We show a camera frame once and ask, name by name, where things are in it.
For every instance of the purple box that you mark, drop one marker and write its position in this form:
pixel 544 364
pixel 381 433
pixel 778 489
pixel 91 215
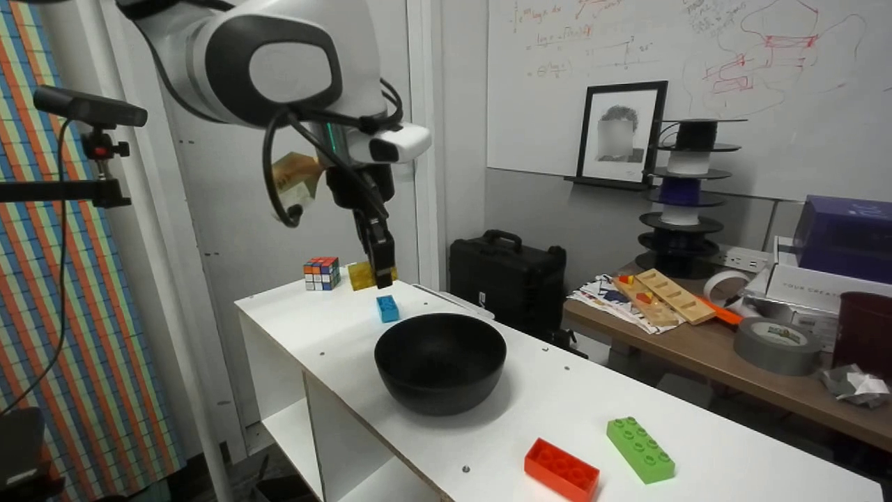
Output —
pixel 845 234

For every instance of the rubiks cube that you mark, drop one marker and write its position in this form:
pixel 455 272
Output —
pixel 321 275

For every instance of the crumpled foil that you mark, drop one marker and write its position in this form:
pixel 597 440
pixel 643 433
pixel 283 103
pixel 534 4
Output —
pixel 853 386

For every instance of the colourful striped cloth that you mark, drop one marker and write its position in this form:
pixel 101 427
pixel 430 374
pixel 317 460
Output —
pixel 71 339

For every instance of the grey duct tape roll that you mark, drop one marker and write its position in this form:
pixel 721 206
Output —
pixel 778 346

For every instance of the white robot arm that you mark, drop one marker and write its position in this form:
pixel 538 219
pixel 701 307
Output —
pixel 311 65

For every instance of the white tape roll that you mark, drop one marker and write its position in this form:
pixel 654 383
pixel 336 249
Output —
pixel 726 286

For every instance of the black bowl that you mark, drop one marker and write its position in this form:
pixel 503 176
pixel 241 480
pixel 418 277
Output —
pixel 442 364

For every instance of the green lego brick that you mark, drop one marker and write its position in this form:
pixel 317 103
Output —
pixel 639 450

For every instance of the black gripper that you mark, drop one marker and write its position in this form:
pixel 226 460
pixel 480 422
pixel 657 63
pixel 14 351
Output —
pixel 365 191

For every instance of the blue lego brick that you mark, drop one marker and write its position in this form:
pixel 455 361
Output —
pixel 388 307

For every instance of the stack of filament spools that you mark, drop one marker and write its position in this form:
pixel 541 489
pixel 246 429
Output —
pixel 678 237

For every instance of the dark red box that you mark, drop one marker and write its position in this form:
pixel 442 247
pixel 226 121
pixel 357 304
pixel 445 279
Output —
pixel 864 333

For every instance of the wooden side table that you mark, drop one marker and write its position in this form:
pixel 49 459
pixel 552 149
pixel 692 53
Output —
pixel 708 351

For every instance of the orange lego brick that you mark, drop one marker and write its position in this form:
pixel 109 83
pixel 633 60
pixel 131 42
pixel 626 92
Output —
pixel 566 474

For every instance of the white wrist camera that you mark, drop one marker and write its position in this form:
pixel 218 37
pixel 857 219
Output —
pixel 395 143

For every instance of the framed portrait drawing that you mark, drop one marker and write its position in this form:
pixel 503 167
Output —
pixel 619 125

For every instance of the black camera on tripod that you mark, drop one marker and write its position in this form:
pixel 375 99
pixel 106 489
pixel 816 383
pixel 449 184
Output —
pixel 101 116

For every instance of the yellow lego brick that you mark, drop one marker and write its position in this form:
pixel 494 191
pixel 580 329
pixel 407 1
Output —
pixel 361 275

